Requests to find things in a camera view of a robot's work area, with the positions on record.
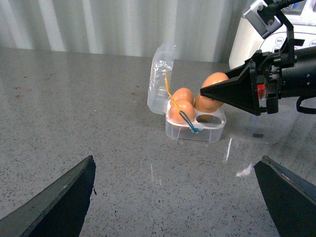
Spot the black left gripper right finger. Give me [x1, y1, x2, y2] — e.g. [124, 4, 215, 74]
[254, 156, 316, 237]

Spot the white Joyoung blender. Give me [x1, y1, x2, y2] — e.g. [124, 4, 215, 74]
[229, 0, 316, 69]

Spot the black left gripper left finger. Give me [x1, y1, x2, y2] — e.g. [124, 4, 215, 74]
[0, 156, 96, 237]

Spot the black cable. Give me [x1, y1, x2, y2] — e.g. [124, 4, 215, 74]
[295, 95, 316, 115]

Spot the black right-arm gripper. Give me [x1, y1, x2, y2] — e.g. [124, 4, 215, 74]
[200, 39, 305, 116]

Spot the yellow rubber band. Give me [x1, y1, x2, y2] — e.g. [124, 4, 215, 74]
[163, 70, 183, 112]

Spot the clear plastic egg box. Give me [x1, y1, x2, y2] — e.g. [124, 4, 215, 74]
[147, 43, 227, 143]

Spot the brown egg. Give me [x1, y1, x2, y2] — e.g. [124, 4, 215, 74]
[173, 87, 194, 105]
[201, 72, 229, 88]
[194, 94, 224, 113]
[168, 99, 195, 124]

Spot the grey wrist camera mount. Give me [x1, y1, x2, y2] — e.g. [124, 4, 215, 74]
[242, 0, 283, 39]

